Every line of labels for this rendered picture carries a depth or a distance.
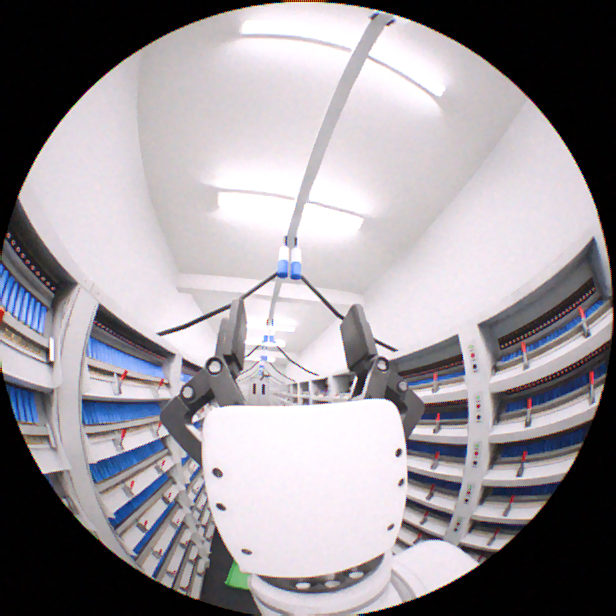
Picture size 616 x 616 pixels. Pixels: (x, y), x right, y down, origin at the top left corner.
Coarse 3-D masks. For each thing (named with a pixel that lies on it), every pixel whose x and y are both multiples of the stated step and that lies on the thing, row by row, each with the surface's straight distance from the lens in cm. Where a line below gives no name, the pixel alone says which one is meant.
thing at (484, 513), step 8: (488, 488) 108; (480, 504) 102; (488, 504) 103; (504, 504) 102; (512, 504) 102; (544, 504) 102; (472, 512) 100; (480, 512) 101; (488, 512) 100; (496, 512) 100; (512, 512) 100; (520, 512) 100; (528, 512) 100; (536, 512) 100; (488, 520) 102; (496, 520) 101; (504, 520) 100; (512, 520) 100; (520, 520) 99; (528, 520) 100
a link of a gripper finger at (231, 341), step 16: (240, 304) 11; (224, 320) 12; (240, 320) 11; (224, 336) 11; (240, 336) 11; (224, 352) 10; (240, 352) 11; (240, 368) 12; (192, 384) 10; (208, 384) 10; (192, 400) 10; (208, 400) 11
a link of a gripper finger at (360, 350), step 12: (348, 312) 13; (360, 312) 12; (348, 324) 13; (360, 324) 12; (348, 336) 13; (360, 336) 11; (372, 336) 12; (348, 348) 13; (360, 348) 11; (372, 348) 11; (348, 360) 13; (360, 360) 12; (372, 360) 12; (360, 372) 12; (396, 384) 12; (384, 396) 13
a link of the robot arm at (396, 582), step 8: (392, 576) 19; (392, 584) 18; (400, 584) 18; (384, 592) 15; (392, 592) 18; (400, 592) 18; (408, 592) 19; (256, 600) 15; (376, 600) 14; (384, 600) 17; (392, 600) 18; (400, 600) 18; (408, 600) 19; (264, 608) 15; (368, 608) 15; (376, 608) 16
